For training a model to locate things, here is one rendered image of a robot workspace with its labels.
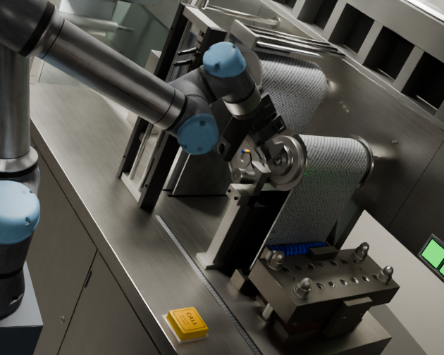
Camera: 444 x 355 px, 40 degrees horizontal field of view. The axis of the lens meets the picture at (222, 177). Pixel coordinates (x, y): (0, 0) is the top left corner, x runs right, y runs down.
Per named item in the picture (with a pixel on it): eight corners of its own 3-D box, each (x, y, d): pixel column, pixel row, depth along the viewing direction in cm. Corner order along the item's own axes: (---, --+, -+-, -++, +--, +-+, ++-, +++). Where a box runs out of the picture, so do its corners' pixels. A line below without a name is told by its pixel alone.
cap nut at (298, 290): (290, 288, 142) (298, 274, 140) (300, 287, 144) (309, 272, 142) (299, 299, 140) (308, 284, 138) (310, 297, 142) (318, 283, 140)
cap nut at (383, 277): (373, 275, 162) (382, 262, 160) (382, 273, 165) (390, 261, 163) (383, 284, 160) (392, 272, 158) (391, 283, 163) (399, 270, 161)
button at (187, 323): (165, 318, 137) (168, 310, 136) (189, 313, 141) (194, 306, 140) (180, 341, 132) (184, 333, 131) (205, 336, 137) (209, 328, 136)
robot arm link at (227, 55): (192, 52, 121) (230, 32, 120) (212, 87, 129) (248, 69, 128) (204, 77, 116) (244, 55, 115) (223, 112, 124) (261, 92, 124)
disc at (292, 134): (258, 184, 153) (266, 125, 151) (259, 184, 153) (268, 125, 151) (301, 196, 142) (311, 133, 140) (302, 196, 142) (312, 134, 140)
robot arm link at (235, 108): (233, 110, 124) (213, 90, 129) (240, 123, 127) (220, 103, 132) (262, 87, 124) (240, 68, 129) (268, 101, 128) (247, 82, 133)
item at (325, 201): (263, 241, 152) (295, 181, 144) (325, 236, 167) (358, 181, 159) (264, 242, 152) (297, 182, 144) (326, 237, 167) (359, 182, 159)
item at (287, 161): (290, 173, 142) (267, 177, 147) (296, 173, 143) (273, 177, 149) (287, 141, 142) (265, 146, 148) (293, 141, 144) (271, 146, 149)
